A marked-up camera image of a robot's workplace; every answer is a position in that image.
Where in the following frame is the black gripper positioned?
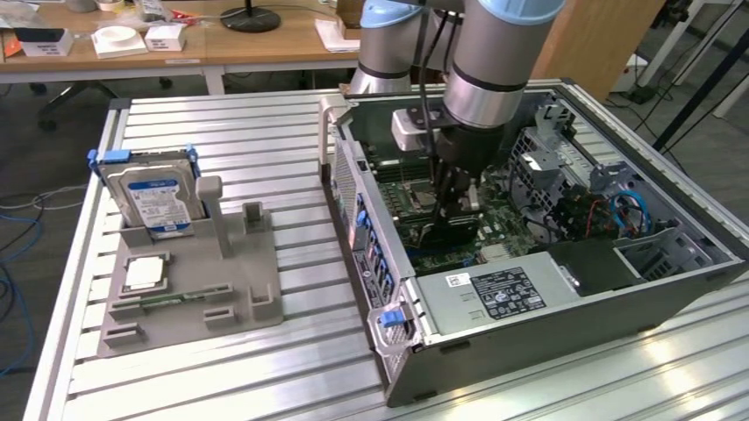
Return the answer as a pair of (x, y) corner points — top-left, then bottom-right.
(431, 125), (506, 220)

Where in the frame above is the black Nvidia graphics card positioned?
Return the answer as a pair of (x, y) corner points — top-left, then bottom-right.
(408, 212), (479, 249)

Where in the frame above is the CPU socket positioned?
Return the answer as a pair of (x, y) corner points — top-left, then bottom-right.
(408, 179), (438, 210)

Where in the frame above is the green Dell motherboard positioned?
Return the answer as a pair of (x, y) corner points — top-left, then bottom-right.
(367, 153), (544, 277)

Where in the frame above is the wooden cabinet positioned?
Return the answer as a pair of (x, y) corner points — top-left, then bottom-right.
(526, 0), (668, 100)

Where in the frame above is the white paper stack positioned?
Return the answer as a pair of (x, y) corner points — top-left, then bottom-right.
(313, 17), (361, 54)

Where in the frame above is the grey power supply unit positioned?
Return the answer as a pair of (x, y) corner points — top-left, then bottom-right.
(415, 252), (580, 346)

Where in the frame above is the brown cardboard box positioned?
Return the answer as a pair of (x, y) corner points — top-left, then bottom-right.
(336, 0), (364, 30)

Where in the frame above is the metal disk bay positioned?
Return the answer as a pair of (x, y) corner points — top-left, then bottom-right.
(611, 221), (715, 282)

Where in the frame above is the black slanted pole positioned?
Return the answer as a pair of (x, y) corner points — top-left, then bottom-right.
(651, 0), (749, 153)

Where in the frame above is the open dark grey PC case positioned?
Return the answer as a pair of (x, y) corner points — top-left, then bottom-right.
(317, 77), (749, 408)

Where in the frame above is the black round lamp base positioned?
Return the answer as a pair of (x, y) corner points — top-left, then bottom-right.
(220, 0), (281, 33)

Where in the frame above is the hard disk with blue caddy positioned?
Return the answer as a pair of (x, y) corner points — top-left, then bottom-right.
(85, 143), (205, 241)

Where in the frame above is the grey plastic parts rack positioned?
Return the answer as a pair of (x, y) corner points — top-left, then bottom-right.
(94, 175), (283, 360)

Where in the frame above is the plain white labelled box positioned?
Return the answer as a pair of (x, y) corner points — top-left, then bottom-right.
(144, 24), (188, 53)

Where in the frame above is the green loose RAM stick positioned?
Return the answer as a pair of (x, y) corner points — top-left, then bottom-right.
(110, 292), (207, 308)

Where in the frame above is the red and silver package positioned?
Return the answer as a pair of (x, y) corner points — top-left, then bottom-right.
(133, 0), (195, 25)

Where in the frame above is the silver CPU chip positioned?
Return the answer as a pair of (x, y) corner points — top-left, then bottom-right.
(122, 258), (165, 290)

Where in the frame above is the white box with round part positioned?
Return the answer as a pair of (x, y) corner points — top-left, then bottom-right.
(90, 25), (148, 60)

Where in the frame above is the white box with black top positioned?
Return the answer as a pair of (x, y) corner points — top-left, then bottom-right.
(12, 26), (74, 57)

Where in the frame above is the orange box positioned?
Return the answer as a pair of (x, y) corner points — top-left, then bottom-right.
(0, 30), (22, 62)

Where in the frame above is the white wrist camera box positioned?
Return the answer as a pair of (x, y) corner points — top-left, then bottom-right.
(389, 108), (440, 153)

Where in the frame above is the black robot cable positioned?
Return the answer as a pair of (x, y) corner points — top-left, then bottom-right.
(415, 0), (460, 198)

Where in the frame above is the red wire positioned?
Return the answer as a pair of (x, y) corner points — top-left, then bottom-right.
(588, 197), (636, 233)

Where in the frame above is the blue wire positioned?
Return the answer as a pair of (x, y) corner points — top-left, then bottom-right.
(607, 190), (654, 233)

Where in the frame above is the wooden desk white frame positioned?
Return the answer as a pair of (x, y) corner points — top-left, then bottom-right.
(0, 0), (526, 85)

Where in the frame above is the white floor cable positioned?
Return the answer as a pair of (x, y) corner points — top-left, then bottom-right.
(0, 183), (89, 211)

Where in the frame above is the blue floor cable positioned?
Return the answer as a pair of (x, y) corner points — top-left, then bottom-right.
(0, 210), (46, 378)

